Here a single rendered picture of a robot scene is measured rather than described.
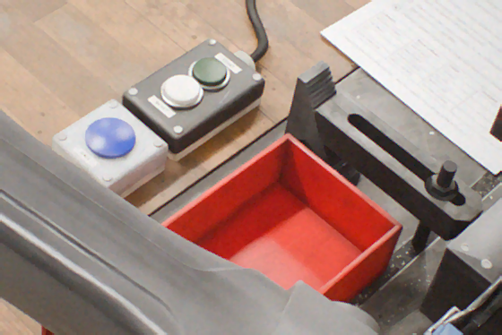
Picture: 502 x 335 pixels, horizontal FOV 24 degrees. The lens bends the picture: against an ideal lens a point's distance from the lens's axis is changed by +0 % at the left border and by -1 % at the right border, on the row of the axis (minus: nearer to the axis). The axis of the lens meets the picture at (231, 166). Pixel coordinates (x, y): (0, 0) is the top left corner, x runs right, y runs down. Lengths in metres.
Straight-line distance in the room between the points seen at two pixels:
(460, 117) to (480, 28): 0.12
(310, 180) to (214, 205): 0.08
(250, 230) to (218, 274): 0.48
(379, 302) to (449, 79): 0.26
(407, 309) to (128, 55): 0.33
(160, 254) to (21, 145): 0.07
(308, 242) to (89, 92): 0.23
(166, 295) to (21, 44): 0.64
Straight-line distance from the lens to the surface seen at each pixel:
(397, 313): 0.94
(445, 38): 1.14
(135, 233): 0.46
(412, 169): 0.94
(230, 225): 0.95
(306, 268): 0.94
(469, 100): 1.09
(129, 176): 0.94
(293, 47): 1.10
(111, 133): 0.96
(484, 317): 0.85
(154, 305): 0.46
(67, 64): 1.06
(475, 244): 0.88
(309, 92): 0.95
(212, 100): 1.00
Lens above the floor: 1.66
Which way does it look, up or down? 50 degrees down
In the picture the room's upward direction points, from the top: 11 degrees clockwise
